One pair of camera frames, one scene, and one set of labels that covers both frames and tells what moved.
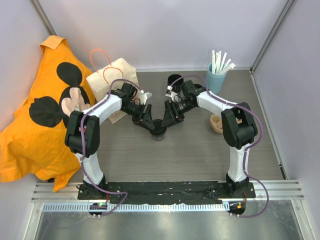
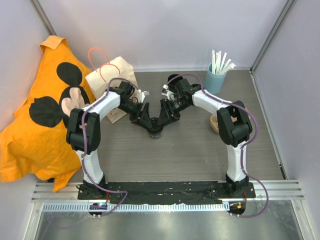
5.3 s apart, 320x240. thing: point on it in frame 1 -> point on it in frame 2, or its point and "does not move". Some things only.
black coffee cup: [173, 77] does not move
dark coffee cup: [159, 137] -> [155, 132]
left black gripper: [146, 122] does not move
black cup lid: [158, 129] does not move
